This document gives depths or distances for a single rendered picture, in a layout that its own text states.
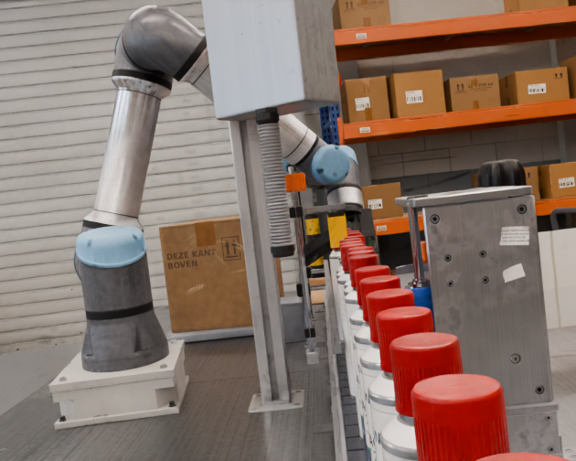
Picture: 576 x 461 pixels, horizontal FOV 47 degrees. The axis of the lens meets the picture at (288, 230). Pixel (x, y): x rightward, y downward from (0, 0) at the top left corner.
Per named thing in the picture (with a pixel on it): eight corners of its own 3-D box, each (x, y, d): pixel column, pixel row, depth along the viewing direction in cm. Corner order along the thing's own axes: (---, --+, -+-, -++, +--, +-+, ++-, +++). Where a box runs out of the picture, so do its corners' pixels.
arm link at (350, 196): (326, 188, 140) (327, 207, 147) (328, 208, 138) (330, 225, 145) (362, 185, 139) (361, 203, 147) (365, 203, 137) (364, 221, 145)
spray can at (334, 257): (367, 341, 121) (355, 230, 120) (338, 344, 121) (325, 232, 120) (366, 335, 126) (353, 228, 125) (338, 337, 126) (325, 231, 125)
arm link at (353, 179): (313, 159, 150) (346, 164, 153) (317, 202, 145) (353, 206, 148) (326, 140, 143) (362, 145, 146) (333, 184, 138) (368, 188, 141)
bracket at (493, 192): (533, 194, 60) (532, 183, 60) (411, 208, 61) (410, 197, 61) (494, 193, 74) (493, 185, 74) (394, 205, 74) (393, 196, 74)
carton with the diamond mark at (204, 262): (263, 326, 163) (250, 216, 162) (171, 333, 168) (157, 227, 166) (285, 303, 193) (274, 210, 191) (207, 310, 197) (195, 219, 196)
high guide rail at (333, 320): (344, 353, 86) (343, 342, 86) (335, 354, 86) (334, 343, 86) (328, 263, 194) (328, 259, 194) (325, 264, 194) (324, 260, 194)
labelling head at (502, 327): (565, 465, 61) (538, 188, 60) (424, 478, 62) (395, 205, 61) (518, 414, 75) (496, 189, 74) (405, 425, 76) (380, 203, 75)
